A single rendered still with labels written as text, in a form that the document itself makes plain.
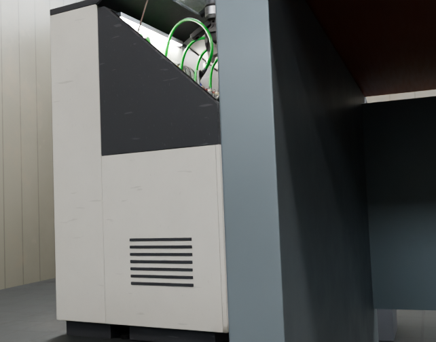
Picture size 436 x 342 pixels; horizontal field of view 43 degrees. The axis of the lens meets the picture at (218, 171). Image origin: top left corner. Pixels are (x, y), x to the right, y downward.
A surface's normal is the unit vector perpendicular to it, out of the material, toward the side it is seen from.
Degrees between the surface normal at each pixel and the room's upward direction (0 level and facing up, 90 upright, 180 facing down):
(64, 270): 90
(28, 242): 90
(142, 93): 90
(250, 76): 90
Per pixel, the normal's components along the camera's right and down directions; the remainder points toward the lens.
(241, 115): -0.36, -0.04
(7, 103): 0.93, -0.06
